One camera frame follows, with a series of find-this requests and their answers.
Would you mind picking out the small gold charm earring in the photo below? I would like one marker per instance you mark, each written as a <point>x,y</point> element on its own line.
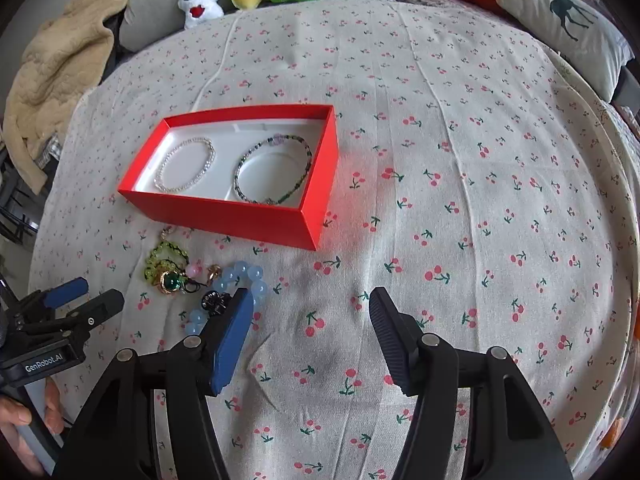
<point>166,232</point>

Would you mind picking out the small gold flower earring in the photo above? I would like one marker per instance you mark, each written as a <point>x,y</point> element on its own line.
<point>213,272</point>

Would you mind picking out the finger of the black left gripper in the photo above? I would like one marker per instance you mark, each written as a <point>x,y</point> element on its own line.
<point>95,311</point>
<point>64,294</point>

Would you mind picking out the red cardboard box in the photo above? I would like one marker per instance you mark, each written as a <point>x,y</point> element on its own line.
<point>261,172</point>

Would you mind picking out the person left hand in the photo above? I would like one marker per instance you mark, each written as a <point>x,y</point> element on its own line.
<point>14,415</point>

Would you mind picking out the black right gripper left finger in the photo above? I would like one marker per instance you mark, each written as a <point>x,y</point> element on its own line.
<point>223,337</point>

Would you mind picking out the deer print pillow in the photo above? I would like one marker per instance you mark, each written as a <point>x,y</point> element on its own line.
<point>590,41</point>

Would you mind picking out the cherry print bed sheet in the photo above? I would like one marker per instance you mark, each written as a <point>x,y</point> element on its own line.
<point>480,181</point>

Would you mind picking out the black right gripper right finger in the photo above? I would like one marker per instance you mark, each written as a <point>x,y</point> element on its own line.
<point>399,339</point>

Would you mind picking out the beige quilted blanket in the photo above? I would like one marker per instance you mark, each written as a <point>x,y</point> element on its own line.
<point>66,58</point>

